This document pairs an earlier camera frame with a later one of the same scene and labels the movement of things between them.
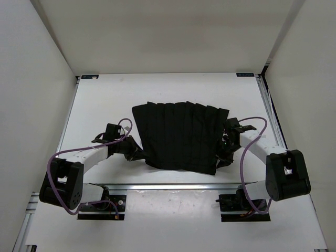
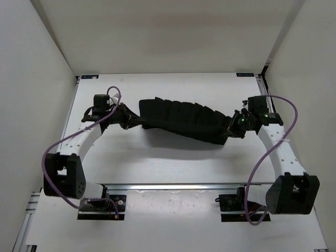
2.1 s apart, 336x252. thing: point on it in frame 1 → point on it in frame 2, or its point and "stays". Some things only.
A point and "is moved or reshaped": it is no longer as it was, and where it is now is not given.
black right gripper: (224, 159) → (232, 127)
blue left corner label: (90, 76) stays
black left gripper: (134, 146) → (130, 119)
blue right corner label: (245, 74) stays
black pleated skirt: (179, 136) is moved or reshaped
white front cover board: (177, 220) stays
